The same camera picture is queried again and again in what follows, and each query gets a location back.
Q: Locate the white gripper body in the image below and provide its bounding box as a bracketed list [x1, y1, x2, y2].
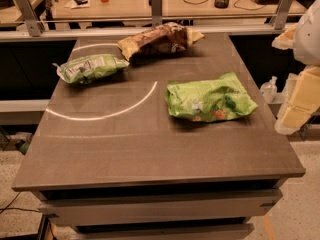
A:
[293, 0, 320, 66]

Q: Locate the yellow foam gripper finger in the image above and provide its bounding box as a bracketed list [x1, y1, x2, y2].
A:
[272, 24, 297, 50]
[275, 66, 320, 135]

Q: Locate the green jalapeno chip bag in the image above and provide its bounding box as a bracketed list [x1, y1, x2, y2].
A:
[54, 54, 129, 84]

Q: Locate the large light green chip bag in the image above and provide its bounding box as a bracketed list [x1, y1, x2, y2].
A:
[165, 72, 258, 122]

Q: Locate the brown yellow chip bag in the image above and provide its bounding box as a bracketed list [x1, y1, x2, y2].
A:
[118, 22, 204, 60]

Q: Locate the clear sanitizer bottle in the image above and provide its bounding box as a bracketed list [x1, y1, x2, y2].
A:
[260, 76, 277, 103]

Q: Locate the black mesh pen cup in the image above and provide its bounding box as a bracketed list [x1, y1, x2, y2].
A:
[214, 0, 230, 9]

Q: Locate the table drawer front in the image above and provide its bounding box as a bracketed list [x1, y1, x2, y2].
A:
[40, 189, 282, 226]

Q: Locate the right metal bracket post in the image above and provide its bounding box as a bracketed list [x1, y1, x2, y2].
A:
[271, 0, 294, 30]

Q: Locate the metal bracket post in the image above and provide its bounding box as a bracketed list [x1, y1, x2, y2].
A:
[149, 0, 162, 27]
[271, 0, 294, 30]
[15, 0, 44, 37]

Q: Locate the middle metal bracket post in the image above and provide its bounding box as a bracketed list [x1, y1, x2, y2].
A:
[149, 0, 162, 27]

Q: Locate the left metal bracket post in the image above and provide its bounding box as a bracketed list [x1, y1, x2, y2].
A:
[15, 0, 44, 37]

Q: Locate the black floor cable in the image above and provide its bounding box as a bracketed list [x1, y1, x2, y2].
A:
[0, 191, 42, 215]

